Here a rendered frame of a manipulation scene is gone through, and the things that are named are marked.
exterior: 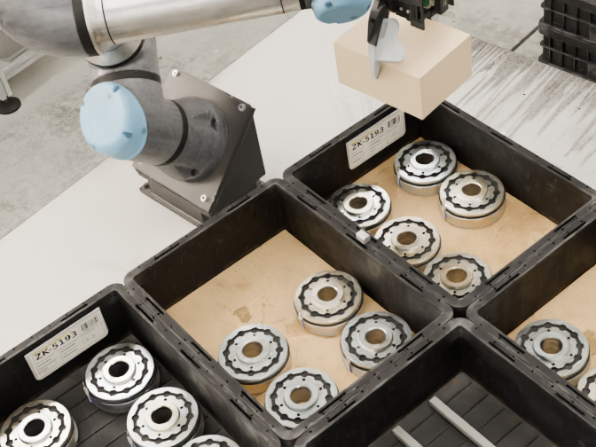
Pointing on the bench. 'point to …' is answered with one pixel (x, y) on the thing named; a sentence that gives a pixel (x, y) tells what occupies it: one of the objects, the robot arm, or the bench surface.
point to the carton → (399, 90)
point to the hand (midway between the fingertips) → (402, 50)
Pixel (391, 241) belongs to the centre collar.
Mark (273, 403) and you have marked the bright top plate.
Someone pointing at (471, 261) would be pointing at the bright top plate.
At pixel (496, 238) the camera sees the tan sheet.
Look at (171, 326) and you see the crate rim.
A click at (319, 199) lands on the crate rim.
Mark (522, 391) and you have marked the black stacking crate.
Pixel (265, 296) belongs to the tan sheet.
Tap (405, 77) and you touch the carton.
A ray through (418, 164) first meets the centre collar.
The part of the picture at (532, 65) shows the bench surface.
